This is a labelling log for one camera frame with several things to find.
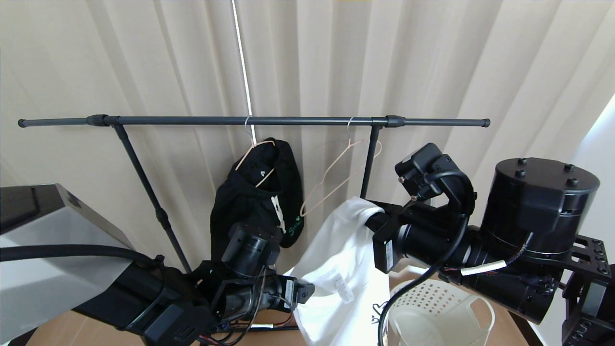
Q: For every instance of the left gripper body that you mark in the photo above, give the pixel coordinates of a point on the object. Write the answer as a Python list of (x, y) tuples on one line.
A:
[(259, 293)]

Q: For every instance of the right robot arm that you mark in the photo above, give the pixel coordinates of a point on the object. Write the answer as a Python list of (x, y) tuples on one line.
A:
[(538, 206)]

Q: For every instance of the white curtain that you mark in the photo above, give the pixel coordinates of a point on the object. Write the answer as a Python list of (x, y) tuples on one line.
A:
[(384, 57)]

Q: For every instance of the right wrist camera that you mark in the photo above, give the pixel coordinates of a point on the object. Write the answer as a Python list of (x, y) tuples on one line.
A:
[(418, 166)]

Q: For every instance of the pink clothes hanger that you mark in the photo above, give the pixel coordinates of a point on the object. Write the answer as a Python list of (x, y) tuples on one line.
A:
[(245, 156), (334, 163)]

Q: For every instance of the white t-shirt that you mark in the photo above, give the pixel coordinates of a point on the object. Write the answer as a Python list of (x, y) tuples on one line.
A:
[(336, 250)]

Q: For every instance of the black shorts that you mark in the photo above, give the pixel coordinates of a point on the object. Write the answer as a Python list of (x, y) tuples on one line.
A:
[(250, 211)]

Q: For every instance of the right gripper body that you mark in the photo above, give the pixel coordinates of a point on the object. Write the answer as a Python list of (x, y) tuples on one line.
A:
[(432, 240)]

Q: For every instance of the white laundry basket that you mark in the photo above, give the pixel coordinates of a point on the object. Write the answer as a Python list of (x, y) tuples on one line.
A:
[(432, 298)]

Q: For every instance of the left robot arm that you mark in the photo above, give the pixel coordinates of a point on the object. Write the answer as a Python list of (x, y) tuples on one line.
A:
[(48, 269)]

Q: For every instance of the black clothes rack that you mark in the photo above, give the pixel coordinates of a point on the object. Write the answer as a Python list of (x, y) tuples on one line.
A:
[(192, 120)]

